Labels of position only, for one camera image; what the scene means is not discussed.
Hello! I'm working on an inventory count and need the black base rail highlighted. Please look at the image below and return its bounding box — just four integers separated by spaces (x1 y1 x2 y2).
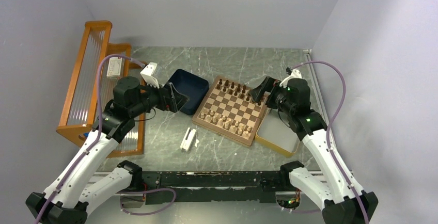
122 170 296 205

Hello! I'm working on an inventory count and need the orange wooden rack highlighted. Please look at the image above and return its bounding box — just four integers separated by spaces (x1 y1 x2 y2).
56 21 132 147

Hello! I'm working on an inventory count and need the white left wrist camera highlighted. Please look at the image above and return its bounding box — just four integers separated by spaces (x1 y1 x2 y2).
140 62 161 89

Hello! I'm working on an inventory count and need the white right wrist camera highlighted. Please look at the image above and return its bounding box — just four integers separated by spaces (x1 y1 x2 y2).
279 68 302 88

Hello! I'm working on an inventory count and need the white stapler-like device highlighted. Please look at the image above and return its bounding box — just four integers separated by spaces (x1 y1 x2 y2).
180 127 197 152

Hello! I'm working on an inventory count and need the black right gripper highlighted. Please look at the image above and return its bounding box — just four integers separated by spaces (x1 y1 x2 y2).
249 75 294 115

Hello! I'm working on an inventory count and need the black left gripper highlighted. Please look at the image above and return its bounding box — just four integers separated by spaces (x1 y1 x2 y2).
129 76 189 117

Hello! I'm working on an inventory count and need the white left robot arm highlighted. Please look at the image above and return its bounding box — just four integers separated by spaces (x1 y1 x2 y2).
26 76 188 223

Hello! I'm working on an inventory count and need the white card box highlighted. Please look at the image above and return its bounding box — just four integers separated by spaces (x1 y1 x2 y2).
106 57 123 78

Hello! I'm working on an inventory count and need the dark blue tray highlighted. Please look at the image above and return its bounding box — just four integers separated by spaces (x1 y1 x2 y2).
168 69 209 116

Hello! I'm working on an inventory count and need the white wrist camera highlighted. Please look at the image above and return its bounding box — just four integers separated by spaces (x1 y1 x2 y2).
279 68 302 88
140 62 161 89

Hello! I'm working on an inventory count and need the yellow tray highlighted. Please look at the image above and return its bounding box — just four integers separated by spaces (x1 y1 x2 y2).
255 109 300 157

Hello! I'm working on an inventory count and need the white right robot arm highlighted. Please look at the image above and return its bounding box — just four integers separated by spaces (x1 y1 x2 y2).
249 76 378 223

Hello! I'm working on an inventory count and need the wooden chessboard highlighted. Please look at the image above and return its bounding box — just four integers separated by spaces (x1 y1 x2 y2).
192 75 268 147

